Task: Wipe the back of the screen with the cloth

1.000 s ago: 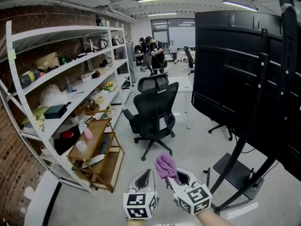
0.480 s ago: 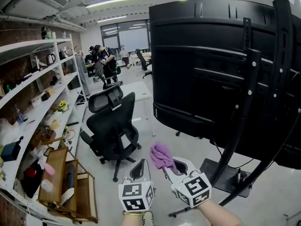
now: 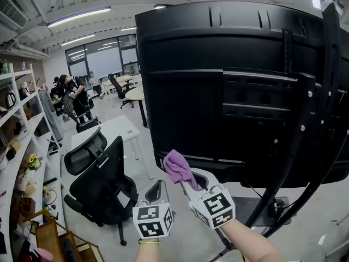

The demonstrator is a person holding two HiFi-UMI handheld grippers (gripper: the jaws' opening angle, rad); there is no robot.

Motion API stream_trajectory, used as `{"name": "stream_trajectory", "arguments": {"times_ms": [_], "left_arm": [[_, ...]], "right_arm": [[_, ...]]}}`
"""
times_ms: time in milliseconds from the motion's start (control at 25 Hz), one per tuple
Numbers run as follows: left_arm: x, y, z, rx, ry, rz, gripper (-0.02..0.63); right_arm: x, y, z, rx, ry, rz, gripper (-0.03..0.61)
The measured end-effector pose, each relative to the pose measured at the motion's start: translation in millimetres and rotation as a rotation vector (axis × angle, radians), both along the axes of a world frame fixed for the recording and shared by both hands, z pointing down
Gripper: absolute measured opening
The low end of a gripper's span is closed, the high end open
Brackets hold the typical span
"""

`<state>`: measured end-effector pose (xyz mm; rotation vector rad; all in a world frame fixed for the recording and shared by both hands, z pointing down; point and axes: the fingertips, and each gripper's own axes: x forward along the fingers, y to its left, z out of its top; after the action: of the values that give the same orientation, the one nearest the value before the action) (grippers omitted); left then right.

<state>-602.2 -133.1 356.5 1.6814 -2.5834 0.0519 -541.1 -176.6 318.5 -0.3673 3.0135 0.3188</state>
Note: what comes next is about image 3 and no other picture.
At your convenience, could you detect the large dark-framed window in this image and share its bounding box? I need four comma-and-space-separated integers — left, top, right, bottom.
65, 34, 139, 85

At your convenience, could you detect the white rectangular desk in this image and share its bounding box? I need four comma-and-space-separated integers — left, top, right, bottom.
71, 115, 155, 180

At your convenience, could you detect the light wooden desk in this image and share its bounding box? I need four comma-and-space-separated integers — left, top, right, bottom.
100, 74, 142, 96

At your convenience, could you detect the purple cloth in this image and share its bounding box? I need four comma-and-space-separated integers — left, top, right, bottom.
163, 149, 200, 192

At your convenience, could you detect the black mesh office chair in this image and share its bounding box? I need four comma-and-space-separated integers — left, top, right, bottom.
63, 126, 139, 247

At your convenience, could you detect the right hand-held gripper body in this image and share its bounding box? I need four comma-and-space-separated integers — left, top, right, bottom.
188, 168, 236, 230

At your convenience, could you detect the person's right forearm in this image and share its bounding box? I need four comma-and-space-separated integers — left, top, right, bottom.
219, 218, 287, 262

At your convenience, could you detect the black screen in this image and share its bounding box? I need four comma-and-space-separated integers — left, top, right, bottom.
135, 0, 349, 190

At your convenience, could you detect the green beaded bracelet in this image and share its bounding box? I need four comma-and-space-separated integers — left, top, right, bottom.
137, 238, 162, 246

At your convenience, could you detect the person's left forearm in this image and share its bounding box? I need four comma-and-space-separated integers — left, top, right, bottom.
137, 237, 162, 262

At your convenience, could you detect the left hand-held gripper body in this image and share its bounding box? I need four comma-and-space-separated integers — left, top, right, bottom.
133, 178, 175, 240

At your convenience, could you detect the wooden crate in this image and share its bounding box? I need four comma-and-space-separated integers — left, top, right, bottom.
34, 219, 99, 262

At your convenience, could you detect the steel electric kettle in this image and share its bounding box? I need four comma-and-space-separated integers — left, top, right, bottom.
5, 91, 17, 110

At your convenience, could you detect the sunflower bouquet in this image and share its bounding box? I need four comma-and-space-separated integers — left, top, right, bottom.
26, 153, 42, 172

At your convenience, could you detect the white air conditioner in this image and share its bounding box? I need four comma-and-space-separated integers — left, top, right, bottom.
0, 0, 29, 30

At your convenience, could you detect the grey hanging garment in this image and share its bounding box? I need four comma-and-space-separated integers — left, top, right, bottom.
38, 88, 64, 142

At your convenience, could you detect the round wooden table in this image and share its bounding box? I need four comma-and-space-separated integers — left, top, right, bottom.
124, 87, 149, 128

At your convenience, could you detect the black screen stand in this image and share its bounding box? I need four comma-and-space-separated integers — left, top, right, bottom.
231, 0, 349, 239

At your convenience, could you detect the white shelf unit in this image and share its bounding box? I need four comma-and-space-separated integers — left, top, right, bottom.
0, 63, 67, 262

